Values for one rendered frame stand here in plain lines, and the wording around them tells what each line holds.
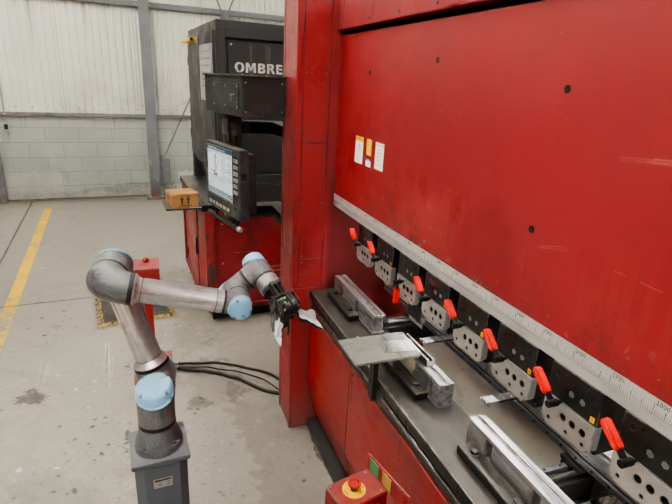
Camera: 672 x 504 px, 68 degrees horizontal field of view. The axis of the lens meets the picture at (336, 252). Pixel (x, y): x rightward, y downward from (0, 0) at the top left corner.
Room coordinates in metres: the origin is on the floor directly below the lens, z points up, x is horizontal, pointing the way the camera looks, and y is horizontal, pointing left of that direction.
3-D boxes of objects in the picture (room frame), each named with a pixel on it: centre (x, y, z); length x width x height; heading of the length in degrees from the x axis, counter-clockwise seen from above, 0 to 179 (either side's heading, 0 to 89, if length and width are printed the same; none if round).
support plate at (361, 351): (1.66, -0.18, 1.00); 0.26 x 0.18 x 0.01; 111
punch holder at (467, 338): (1.36, -0.45, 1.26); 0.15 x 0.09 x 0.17; 21
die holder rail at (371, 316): (2.23, -0.12, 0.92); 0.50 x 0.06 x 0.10; 21
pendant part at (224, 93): (2.73, 0.53, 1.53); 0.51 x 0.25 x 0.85; 35
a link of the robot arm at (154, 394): (1.35, 0.56, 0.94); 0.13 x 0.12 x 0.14; 17
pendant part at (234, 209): (2.64, 0.58, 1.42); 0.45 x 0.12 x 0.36; 35
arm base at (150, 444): (1.35, 0.55, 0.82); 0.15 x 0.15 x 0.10
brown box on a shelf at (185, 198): (3.70, 1.20, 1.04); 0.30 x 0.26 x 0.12; 25
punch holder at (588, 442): (0.99, -0.60, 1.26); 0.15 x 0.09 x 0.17; 21
